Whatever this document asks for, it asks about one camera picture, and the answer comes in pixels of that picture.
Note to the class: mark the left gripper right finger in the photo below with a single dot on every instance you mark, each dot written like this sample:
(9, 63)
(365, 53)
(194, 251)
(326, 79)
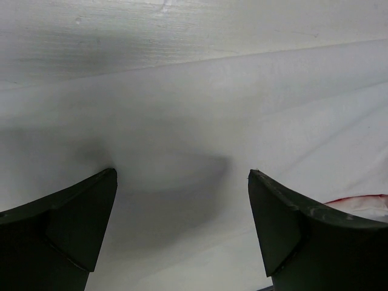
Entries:
(306, 245)

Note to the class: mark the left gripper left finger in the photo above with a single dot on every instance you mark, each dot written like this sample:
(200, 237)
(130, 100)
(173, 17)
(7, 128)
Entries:
(53, 243)

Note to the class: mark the white red-print t-shirt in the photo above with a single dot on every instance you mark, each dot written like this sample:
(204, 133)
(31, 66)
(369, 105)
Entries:
(183, 139)

